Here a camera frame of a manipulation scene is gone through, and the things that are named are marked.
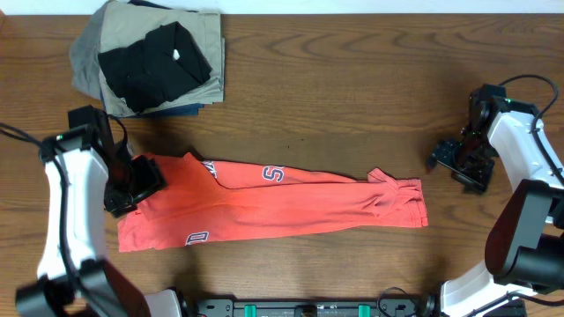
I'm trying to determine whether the red t-shirt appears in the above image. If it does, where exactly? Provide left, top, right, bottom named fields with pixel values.
left=118, top=153, right=428, bottom=253

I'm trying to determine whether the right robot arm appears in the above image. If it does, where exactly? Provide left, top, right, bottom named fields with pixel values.
left=417, top=83, right=563, bottom=316

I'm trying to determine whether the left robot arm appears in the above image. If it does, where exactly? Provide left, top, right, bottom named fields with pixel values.
left=15, top=106, right=187, bottom=317

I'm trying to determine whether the navy folded garment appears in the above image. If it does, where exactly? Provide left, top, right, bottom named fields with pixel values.
left=116, top=93, right=204, bottom=118

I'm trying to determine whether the black folded garment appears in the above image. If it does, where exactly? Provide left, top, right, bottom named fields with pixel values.
left=98, top=22, right=212, bottom=114

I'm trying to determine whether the grey folded garment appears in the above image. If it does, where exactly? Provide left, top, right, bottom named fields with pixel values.
left=69, top=1, right=109, bottom=100

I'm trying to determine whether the beige folded garment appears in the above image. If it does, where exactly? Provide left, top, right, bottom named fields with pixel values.
left=99, top=2, right=225, bottom=116

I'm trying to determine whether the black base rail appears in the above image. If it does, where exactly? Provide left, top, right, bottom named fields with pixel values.
left=194, top=296, right=441, bottom=317

